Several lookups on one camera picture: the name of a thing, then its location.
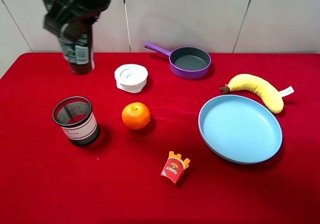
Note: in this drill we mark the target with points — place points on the white round lidded container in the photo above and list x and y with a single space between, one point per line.
131 77

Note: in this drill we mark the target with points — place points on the black mesh pen cup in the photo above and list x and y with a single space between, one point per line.
75 117

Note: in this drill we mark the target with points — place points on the yellow plush banana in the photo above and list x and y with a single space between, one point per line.
271 97

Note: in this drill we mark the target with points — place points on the toy french fries box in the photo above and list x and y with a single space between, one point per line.
174 167

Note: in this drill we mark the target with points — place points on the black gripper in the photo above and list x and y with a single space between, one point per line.
75 17

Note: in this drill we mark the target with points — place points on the orange fruit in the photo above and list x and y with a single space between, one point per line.
136 116

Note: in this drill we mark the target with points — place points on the black cosmetic tube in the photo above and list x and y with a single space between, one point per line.
79 53

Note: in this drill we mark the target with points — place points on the purple toy frying pan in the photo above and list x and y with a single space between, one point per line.
185 62

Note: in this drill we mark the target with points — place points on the blue oval plate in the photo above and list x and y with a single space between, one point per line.
239 129

